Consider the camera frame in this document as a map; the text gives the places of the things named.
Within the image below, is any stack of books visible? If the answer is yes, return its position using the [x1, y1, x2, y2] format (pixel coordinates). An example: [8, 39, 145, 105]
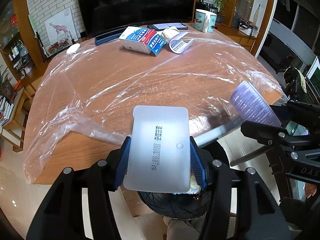
[0, 95, 15, 126]

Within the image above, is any teal ceramic mug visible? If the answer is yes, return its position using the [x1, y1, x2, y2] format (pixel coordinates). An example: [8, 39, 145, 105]
[194, 9, 217, 33]

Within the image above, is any white earbuds case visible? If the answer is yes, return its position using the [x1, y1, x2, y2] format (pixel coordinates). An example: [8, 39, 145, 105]
[66, 43, 81, 55]

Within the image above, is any crumpled beige tissue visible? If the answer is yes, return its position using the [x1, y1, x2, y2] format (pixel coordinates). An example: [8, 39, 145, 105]
[161, 27, 180, 42]

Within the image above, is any white slotted plastic tray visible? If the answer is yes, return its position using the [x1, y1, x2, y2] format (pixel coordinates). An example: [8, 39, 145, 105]
[231, 81, 281, 127]

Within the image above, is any white plastic box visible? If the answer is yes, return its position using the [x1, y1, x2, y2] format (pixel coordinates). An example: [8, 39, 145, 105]
[123, 105, 191, 193]

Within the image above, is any clear plastic table cover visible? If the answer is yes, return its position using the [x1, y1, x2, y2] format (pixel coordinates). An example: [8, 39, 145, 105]
[23, 28, 286, 184]

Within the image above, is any black television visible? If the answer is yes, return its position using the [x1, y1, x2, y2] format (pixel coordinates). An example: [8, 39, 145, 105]
[78, 0, 195, 36]

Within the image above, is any smartphone with lit screen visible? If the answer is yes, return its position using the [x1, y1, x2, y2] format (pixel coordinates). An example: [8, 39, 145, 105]
[147, 23, 188, 31]

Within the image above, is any potted plant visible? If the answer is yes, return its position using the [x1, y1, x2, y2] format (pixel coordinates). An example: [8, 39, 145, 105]
[213, 0, 228, 23]

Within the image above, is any black trash bin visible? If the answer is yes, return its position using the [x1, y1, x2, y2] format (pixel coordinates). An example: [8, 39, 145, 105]
[137, 139, 235, 219]

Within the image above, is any blue red medicine box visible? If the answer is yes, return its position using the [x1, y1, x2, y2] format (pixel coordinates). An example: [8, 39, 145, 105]
[119, 26, 166, 56]

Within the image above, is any small wooden side table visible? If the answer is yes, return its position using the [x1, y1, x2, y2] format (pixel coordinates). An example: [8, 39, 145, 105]
[1, 88, 33, 153]

